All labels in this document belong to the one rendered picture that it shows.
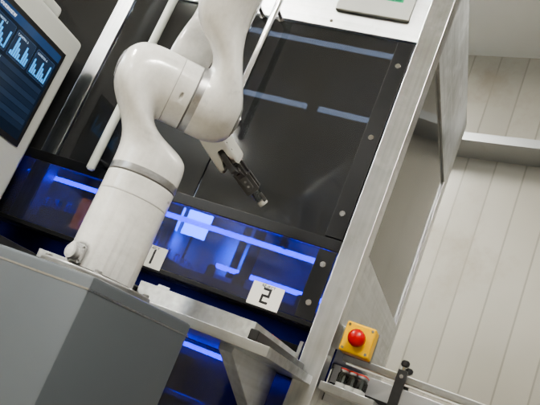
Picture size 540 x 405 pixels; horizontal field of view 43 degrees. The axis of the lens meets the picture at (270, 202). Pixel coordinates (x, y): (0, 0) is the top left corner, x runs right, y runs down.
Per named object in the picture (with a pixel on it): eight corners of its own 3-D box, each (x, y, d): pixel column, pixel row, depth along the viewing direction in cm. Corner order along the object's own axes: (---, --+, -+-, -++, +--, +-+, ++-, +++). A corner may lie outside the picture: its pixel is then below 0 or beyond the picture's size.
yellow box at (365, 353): (342, 353, 164) (352, 325, 166) (370, 364, 161) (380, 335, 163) (337, 348, 157) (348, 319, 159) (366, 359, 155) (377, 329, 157)
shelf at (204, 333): (83, 297, 189) (87, 291, 189) (316, 389, 164) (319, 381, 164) (-27, 244, 146) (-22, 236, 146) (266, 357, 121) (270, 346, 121)
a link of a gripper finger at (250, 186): (230, 170, 146) (247, 195, 147) (227, 173, 143) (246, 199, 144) (242, 162, 145) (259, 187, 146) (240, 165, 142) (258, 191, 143)
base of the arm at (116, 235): (94, 277, 99) (147, 165, 103) (15, 250, 109) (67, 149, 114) (169, 315, 114) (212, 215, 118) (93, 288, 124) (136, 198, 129)
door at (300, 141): (194, 198, 184) (273, 19, 200) (343, 243, 169) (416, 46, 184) (194, 197, 184) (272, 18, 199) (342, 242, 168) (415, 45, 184)
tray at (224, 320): (194, 329, 165) (199, 317, 166) (291, 367, 156) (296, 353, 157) (133, 296, 135) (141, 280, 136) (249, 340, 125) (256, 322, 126)
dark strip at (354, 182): (294, 316, 165) (398, 42, 185) (312, 322, 163) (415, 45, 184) (293, 315, 163) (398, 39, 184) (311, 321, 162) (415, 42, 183)
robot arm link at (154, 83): (178, 192, 112) (234, 70, 118) (72, 142, 108) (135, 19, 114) (167, 203, 123) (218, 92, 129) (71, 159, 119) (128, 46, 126)
